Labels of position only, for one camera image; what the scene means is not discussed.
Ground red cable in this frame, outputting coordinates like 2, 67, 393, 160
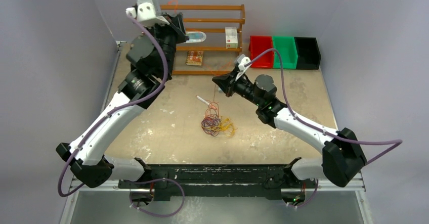
202, 113, 219, 129

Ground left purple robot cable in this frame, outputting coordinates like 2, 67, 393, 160
57, 15, 186, 218

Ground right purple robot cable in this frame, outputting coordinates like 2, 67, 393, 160
246, 48, 403, 209

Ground green plastic bin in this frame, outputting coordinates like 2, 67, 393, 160
272, 36, 298, 70

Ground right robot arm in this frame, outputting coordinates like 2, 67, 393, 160
212, 69, 367, 187

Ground wooden shelf rack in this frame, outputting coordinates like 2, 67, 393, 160
160, 0, 245, 75

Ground black plastic bin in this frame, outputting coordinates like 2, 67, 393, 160
294, 37, 321, 70

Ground blue oval packaged item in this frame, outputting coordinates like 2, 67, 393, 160
185, 31, 206, 43

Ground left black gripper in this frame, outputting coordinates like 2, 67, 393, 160
143, 12, 189, 78

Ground red plastic bin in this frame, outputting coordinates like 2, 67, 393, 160
248, 35, 275, 69

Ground white red box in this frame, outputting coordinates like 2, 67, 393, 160
225, 27, 238, 49

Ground white pen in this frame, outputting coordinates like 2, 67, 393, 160
196, 96, 210, 105

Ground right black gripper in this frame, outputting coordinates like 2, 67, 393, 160
212, 68, 263, 107

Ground orange small notebook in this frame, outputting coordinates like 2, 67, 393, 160
186, 51, 204, 66

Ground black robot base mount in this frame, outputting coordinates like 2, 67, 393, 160
118, 164, 316, 203

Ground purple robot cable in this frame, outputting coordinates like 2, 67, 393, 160
57, 15, 186, 218
246, 48, 403, 209

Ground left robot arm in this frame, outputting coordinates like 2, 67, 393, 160
56, 13, 187, 188

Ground aluminium rail frame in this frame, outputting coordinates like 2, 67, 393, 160
61, 175, 374, 223

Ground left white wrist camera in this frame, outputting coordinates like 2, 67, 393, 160
125, 0, 169, 27

